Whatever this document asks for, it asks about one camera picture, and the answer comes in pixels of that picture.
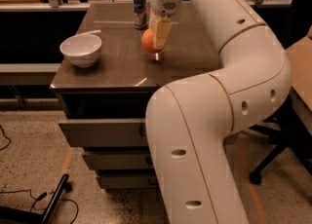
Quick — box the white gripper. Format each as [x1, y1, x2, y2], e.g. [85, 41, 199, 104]
[149, 0, 182, 50]

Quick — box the orange fruit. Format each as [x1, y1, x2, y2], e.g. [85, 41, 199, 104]
[141, 28, 161, 54]

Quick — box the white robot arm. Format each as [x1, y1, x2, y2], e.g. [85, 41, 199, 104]
[145, 0, 292, 224]

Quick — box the white ceramic bowl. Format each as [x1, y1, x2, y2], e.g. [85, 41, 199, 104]
[59, 34, 102, 67]

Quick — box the blue silver drink can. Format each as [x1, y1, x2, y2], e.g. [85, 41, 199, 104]
[133, 0, 147, 29]

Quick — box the grey drawer cabinet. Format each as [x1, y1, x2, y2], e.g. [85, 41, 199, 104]
[50, 1, 228, 191]

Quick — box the top grey drawer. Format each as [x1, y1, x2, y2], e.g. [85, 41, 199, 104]
[59, 93, 150, 148]

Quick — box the grey drawer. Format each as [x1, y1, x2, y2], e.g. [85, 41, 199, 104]
[59, 93, 150, 148]
[82, 147, 153, 170]
[97, 168, 158, 191]

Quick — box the brown side table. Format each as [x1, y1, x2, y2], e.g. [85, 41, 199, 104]
[287, 36, 312, 134]

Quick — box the middle grey drawer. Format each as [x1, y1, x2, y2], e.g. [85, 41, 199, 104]
[82, 147, 153, 170]

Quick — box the bottom grey drawer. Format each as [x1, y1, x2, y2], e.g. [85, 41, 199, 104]
[97, 168, 158, 191]

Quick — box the black office chair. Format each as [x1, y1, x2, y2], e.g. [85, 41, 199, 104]
[250, 0, 312, 184]

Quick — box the black stand leg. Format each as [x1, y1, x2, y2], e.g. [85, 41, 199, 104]
[0, 173, 73, 224]

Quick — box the black floor cable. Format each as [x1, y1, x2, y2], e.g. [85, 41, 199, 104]
[0, 188, 80, 224]

